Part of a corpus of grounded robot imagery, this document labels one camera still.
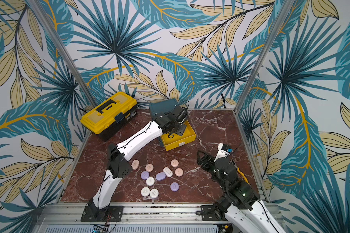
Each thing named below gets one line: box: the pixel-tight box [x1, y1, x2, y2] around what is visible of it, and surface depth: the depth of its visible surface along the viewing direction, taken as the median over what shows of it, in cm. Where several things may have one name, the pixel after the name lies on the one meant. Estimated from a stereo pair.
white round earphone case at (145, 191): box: [140, 186, 151, 198], surface depth 81 cm
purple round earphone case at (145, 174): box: [140, 170, 150, 181], surface depth 87 cm
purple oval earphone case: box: [155, 171, 167, 182], surface depth 86 cm
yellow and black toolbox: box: [80, 91, 138, 142], surface depth 97 cm
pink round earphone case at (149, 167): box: [144, 163, 154, 173], surface depth 89 cm
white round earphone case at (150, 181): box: [145, 176, 156, 186], surface depth 84 cm
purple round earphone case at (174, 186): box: [170, 181, 180, 192], surface depth 83 cm
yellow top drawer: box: [160, 119, 197, 151], surface depth 79 cm
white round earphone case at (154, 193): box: [149, 188, 159, 199], surface depth 80 cm
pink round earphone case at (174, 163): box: [170, 159, 179, 168], surface depth 92 cm
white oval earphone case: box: [163, 166, 174, 178], surface depth 87 cm
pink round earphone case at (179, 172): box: [174, 167, 184, 178], surface depth 88 cm
